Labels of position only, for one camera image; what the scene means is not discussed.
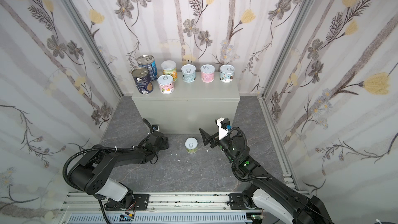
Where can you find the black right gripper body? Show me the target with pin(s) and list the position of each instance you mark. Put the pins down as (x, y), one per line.
(214, 140)

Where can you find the white lid green can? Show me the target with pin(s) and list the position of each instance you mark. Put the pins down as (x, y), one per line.
(191, 145)

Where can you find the white lid pink-red can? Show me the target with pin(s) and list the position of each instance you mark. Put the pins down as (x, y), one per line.
(207, 73)

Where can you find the white lid pink can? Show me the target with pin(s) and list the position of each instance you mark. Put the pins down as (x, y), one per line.
(166, 84)

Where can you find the white lid light-blue can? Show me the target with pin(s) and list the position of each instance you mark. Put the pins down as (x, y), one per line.
(188, 73)

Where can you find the white lid teal can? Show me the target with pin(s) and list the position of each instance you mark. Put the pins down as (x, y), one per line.
(227, 73)

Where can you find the white lid yellow-orange can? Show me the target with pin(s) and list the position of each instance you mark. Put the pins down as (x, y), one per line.
(169, 68)

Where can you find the dark labelled tall can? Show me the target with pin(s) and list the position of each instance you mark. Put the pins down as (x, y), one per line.
(142, 80)

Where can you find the blue labelled tall can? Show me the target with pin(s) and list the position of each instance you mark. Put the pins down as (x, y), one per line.
(148, 62)

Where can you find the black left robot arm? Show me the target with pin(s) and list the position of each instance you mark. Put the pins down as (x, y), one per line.
(89, 170)

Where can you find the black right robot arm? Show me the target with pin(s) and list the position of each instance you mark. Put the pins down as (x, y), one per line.
(266, 191)

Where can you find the grey metal cabinet box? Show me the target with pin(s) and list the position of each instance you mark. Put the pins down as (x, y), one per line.
(191, 107)

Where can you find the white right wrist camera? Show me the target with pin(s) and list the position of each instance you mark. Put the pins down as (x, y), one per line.
(224, 127)

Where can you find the white slotted cable duct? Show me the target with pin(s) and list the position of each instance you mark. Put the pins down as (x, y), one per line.
(180, 218)

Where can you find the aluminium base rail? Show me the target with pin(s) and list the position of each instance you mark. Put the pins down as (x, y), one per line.
(80, 209)

